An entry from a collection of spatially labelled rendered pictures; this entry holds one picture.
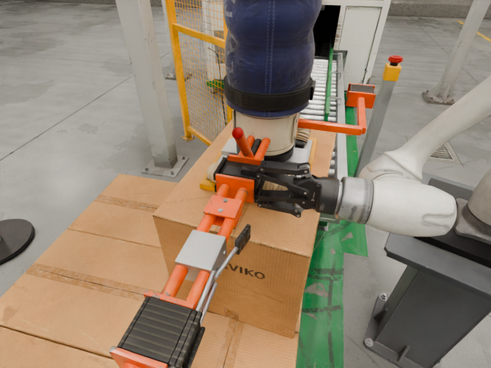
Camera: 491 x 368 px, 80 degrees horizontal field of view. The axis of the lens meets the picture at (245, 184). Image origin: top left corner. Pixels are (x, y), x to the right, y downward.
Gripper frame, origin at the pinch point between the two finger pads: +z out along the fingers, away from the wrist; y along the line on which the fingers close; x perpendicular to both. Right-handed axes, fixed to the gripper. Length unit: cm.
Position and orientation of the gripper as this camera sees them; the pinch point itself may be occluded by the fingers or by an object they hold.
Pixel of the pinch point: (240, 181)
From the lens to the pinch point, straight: 63.3
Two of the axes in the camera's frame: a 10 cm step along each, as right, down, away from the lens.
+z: -9.7, -1.6, 1.8
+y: -0.1, 7.8, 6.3
